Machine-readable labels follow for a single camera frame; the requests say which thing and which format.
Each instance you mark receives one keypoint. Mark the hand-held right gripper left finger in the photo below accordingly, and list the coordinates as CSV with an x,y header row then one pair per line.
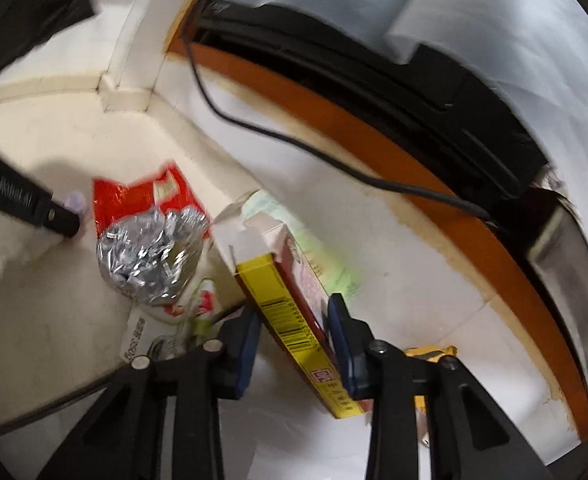
x,y
246,355

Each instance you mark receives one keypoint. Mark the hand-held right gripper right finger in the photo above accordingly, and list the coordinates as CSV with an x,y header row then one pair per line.
x,y
341,347

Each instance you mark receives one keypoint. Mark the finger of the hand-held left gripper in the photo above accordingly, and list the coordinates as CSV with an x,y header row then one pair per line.
x,y
18,192

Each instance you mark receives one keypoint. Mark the yellow and red box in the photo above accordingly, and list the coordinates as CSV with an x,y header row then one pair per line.
x,y
284,320

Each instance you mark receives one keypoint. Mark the white packet red label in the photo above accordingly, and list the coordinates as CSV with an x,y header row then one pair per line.
x,y
173,312

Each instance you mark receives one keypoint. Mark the yellow paper wrapper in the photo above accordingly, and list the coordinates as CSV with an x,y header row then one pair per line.
x,y
426,355

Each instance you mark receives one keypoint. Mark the pale green packet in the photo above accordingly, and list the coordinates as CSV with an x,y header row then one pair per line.
x,y
324,260

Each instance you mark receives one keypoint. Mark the white glossy cabinet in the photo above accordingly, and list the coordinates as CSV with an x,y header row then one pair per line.
x,y
284,442

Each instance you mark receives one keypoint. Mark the red foil wrapper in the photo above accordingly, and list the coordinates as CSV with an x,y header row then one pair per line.
x,y
143,260

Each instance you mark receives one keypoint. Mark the translucent plastic sheet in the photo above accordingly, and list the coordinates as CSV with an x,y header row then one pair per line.
x,y
474,10

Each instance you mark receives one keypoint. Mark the orange wooden window frame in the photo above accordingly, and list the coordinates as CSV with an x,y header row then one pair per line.
x,y
424,172

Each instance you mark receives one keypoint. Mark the black sliding window frame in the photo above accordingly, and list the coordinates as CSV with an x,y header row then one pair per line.
x,y
374,85

